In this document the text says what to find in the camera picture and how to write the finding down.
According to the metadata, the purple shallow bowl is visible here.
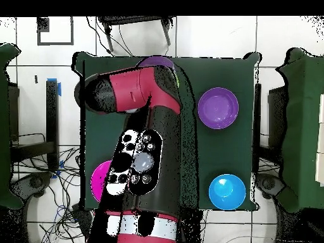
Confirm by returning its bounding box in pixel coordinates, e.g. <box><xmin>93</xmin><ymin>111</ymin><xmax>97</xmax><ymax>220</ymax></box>
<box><xmin>137</xmin><ymin>55</ymin><xmax>176</xmax><ymax>70</ymax></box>
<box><xmin>197</xmin><ymin>87</ymin><xmax>239</xmax><ymax>130</ymax></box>

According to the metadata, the light blue bowl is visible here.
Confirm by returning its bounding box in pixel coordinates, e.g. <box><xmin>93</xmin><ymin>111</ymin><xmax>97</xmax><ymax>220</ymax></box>
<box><xmin>208</xmin><ymin>173</ymin><xmax>247</xmax><ymax>211</ymax></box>

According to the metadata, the dark green tablecloth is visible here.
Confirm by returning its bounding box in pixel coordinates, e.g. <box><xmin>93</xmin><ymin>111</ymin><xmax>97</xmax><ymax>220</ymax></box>
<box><xmin>72</xmin><ymin>51</ymin><xmax>261</xmax><ymax>212</ymax></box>

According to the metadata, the large pink bowl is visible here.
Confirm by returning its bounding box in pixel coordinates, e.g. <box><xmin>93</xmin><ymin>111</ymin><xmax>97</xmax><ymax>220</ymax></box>
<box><xmin>90</xmin><ymin>159</ymin><xmax>113</xmax><ymax>203</ymax></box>

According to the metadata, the blue tape strip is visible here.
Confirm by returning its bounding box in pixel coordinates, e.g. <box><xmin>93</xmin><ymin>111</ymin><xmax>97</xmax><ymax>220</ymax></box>
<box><xmin>46</xmin><ymin>77</ymin><xmax>62</xmax><ymax>97</ymax></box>

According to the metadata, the black power strip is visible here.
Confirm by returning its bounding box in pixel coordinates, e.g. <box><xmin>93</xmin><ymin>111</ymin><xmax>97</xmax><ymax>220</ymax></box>
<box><xmin>71</xmin><ymin>203</ymin><xmax>95</xmax><ymax>236</ymax></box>

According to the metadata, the black stool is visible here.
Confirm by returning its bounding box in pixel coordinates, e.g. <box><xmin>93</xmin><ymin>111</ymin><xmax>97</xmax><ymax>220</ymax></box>
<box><xmin>97</xmin><ymin>16</ymin><xmax>176</xmax><ymax>53</ymax></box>

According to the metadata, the grey chair base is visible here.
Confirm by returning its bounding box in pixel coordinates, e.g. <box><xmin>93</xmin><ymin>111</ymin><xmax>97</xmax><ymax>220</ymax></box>
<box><xmin>255</xmin><ymin>173</ymin><xmax>286</xmax><ymax>200</ymax></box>
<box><xmin>9</xmin><ymin>171</ymin><xmax>54</xmax><ymax>199</ymax></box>

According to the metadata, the green cloth side table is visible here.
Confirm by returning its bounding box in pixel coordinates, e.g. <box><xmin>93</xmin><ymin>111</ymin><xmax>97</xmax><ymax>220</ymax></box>
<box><xmin>274</xmin><ymin>47</ymin><xmax>324</xmax><ymax>214</ymax></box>
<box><xmin>0</xmin><ymin>43</ymin><xmax>24</xmax><ymax>210</ymax></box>

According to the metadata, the black stand frame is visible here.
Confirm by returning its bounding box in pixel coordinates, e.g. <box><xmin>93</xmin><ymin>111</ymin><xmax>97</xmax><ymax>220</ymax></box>
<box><xmin>7</xmin><ymin>78</ymin><xmax>62</xmax><ymax>173</ymax></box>

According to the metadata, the black square floor frame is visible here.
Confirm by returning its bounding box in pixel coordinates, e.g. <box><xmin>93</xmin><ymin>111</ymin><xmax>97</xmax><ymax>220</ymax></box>
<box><xmin>37</xmin><ymin>16</ymin><xmax>75</xmax><ymax>46</ymax></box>

